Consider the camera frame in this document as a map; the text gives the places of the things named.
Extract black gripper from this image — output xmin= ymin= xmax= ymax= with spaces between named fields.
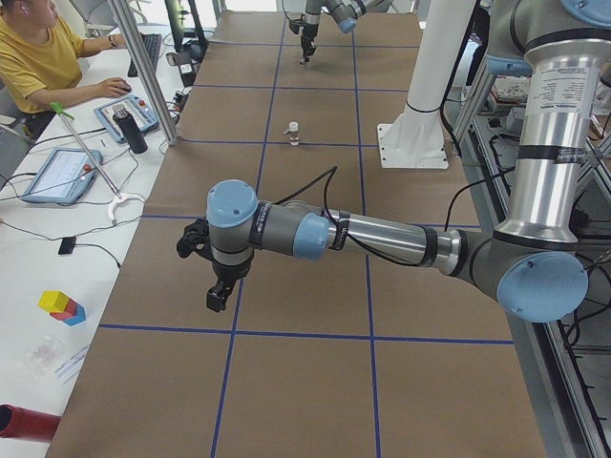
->
xmin=205 ymin=256 xmax=253 ymax=312
xmin=301 ymin=22 xmax=318 ymax=61

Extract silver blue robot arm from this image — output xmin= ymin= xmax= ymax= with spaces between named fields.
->
xmin=202 ymin=1 xmax=610 ymax=323
xmin=289 ymin=0 xmax=392 ymax=65

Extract person's hand on mouse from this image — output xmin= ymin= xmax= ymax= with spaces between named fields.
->
xmin=98 ymin=77 xmax=132 ymax=98

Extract yellow red blue blocks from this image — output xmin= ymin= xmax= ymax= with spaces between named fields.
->
xmin=38 ymin=290 xmax=86 ymax=326

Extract black keyboard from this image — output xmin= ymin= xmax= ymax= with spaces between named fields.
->
xmin=127 ymin=33 xmax=162 ymax=77

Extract small black box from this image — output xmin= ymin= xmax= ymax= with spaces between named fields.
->
xmin=58 ymin=236 xmax=76 ymax=256

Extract black water bottle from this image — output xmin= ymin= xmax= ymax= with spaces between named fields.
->
xmin=113 ymin=104 xmax=148 ymax=154

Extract far blue teach pendant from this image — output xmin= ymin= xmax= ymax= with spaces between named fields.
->
xmin=93 ymin=94 xmax=160 ymax=145

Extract blue teach pendant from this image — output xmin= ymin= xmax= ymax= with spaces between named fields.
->
xmin=20 ymin=148 xmax=96 ymax=204
xmin=93 ymin=94 xmax=160 ymax=145

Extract near blue teach pendant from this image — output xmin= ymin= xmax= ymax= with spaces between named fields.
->
xmin=20 ymin=148 xmax=96 ymax=204

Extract red cylinder tube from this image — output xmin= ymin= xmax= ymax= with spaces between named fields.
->
xmin=1 ymin=405 xmax=61 ymax=443

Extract silver reacher grabber stick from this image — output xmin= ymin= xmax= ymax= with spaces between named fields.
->
xmin=50 ymin=102 xmax=145 ymax=226

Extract person in yellow shirt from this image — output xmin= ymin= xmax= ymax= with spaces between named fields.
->
xmin=1 ymin=1 xmax=125 ymax=139

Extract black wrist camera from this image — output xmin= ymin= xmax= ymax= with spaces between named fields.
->
xmin=177 ymin=218 xmax=212 ymax=260
xmin=288 ymin=19 xmax=305 ymax=34

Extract black camera cable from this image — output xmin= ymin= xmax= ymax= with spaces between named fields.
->
xmin=276 ymin=164 xmax=519 ymax=267

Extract aluminium frame post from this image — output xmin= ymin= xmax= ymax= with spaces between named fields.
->
xmin=108 ymin=0 xmax=178 ymax=146

